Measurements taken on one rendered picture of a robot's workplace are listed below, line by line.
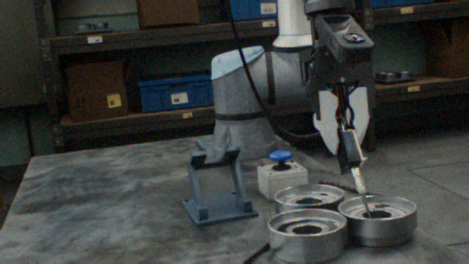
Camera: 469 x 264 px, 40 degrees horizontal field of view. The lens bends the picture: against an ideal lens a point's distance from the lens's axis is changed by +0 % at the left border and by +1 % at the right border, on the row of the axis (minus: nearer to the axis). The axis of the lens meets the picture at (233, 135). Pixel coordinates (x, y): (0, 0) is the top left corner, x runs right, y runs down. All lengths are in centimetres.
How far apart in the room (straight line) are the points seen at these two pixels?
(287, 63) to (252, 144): 19
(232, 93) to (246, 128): 8
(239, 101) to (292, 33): 18
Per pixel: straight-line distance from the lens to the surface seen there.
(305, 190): 104
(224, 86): 138
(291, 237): 83
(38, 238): 106
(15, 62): 463
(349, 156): 89
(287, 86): 138
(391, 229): 88
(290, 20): 138
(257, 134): 139
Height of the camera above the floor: 113
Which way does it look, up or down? 12 degrees down
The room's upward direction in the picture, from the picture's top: 5 degrees counter-clockwise
